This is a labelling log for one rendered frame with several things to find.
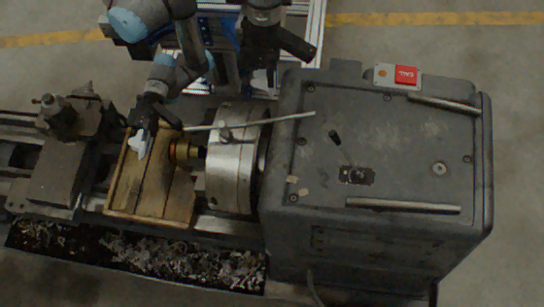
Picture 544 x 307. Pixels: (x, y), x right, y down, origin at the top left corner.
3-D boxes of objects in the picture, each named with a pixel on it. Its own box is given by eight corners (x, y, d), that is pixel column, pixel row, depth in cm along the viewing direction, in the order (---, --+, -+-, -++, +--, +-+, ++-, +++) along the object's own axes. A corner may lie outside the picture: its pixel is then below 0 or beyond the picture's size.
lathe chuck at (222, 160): (263, 130, 173) (253, 85, 144) (247, 224, 163) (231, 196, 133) (236, 126, 175) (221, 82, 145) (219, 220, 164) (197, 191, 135)
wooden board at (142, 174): (214, 132, 183) (212, 126, 179) (190, 231, 167) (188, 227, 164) (134, 123, 187) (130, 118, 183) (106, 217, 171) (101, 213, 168)
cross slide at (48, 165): (108, 99, 185) (104, 92, 181) (71, 210, 166) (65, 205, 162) (68, 95, 187) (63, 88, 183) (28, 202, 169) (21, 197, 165)
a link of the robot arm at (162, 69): (180, 66, 174) (175, 51, 167) (171, 94, 170) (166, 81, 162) (157, 63, 175) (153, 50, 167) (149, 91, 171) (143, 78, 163)
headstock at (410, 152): (459, 142, 175) (493, 78, 140) (456, 279, 154) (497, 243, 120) (288, 121, 183) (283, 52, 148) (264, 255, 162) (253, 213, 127)
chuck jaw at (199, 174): (226, 160, 150) (217, 196, 144) (227, 170, 154) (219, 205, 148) (188, 155, 152) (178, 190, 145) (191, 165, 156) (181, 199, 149)
